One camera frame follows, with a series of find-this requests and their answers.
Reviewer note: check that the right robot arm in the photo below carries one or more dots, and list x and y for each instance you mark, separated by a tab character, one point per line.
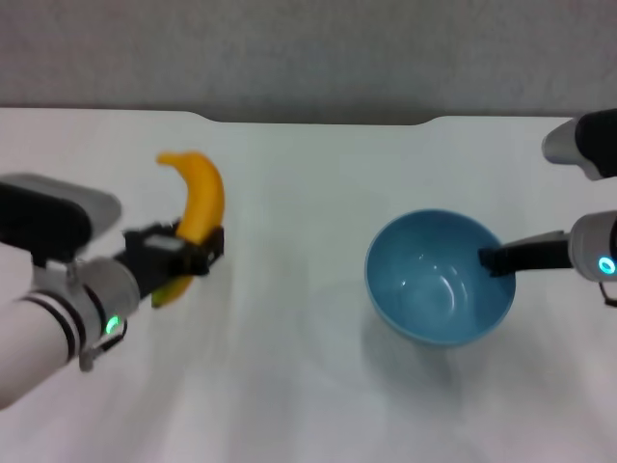
595	246

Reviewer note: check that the yellow banana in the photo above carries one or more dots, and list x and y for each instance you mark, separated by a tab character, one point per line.
205	202

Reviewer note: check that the blue bowl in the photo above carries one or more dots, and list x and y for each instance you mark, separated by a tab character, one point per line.
424	299

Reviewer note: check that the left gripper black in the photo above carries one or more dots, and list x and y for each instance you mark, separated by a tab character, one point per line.
152	258

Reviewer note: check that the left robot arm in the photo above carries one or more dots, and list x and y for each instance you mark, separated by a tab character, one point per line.
43	299

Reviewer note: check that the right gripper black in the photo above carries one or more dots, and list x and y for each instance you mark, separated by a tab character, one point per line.
537	253

